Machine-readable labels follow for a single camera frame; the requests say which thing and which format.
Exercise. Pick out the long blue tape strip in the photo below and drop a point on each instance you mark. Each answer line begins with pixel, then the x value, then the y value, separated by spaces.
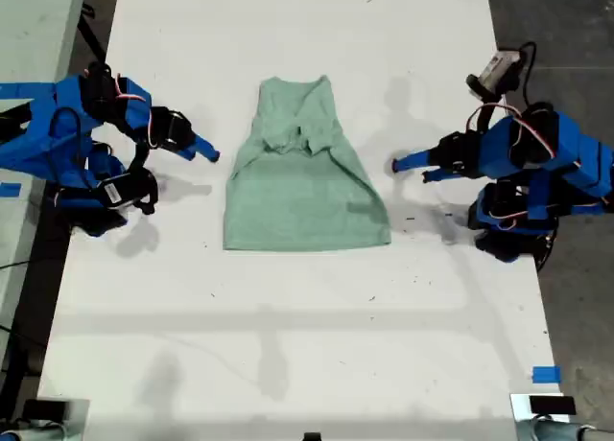
pixel 19 90

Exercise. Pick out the pale green T-shirt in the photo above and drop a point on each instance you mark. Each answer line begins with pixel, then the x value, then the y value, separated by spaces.
pixel 302 211

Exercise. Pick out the silver metal plate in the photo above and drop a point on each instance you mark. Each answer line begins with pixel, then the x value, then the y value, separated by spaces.
pixel 79 412

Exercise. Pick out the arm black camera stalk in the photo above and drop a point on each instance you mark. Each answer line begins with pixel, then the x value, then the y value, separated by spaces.
pixel 483 112
pixel 139 157

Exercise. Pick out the small black box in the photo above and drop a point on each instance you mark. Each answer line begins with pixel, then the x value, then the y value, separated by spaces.
pixel 45 409
pixel 551 405

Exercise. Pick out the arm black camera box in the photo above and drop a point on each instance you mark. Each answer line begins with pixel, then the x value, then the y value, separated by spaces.
pixel 120 189
pixel 496 69

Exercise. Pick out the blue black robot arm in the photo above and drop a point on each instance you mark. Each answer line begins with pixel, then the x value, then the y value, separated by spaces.
pixel 585 158
pixel 53 124

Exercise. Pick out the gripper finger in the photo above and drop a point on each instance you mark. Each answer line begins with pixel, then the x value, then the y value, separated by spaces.
pixel 415 162
pixel 205 147
pixel 439 174
pixel 188 154

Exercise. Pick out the short blue tape strip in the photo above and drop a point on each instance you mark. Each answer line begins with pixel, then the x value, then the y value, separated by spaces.
pixel 9 190
pixel 546 375

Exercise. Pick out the grey tube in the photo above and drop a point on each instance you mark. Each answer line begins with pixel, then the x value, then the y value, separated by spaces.
pixel 556 431
pixel 33 434

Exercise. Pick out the pale side table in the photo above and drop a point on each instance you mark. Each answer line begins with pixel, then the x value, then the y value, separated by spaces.
pixel 29 29

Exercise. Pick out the white metal plate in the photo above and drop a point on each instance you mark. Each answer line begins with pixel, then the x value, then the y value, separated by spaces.
pixel 520 407

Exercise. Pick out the small black clamp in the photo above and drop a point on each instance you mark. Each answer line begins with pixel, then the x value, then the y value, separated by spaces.
pixel 312 436

